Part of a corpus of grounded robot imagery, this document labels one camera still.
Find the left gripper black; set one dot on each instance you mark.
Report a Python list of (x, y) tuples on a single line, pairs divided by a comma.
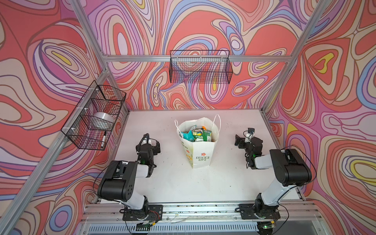
[(157, 149)]

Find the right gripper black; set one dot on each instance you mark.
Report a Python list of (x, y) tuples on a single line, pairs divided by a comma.
[(242, 141)]

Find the white paper bag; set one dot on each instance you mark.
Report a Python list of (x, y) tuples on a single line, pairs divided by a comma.
[(199, 154)]

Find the teal snack bag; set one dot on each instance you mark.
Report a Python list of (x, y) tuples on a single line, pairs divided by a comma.
[(188, 136)]

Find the green snack bag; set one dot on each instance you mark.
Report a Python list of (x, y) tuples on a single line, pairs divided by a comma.
[(202, 135)]

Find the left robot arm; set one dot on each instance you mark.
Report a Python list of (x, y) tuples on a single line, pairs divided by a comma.
[(118, 182)]

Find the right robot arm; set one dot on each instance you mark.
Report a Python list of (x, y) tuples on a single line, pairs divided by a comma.
[(290, 172)]

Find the black marker pen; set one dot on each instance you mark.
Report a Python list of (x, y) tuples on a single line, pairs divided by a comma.
[(103, 141)]

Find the silver tape roll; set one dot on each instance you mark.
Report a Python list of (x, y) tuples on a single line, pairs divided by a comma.
[(104, 116)]

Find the black wire basket left wall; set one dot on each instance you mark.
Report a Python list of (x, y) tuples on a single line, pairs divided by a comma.
[(83, 129)]

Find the black wire basket wall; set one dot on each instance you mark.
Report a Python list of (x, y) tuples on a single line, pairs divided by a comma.
[(83, 129), (200, 66)]

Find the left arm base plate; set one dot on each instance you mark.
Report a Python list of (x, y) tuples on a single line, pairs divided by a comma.
[(150, 213)]

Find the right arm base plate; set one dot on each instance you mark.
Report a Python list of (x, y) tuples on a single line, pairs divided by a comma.
[(252, 211)]

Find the black wire basket back wall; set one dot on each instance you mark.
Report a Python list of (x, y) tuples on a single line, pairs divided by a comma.
[(200, 66)]

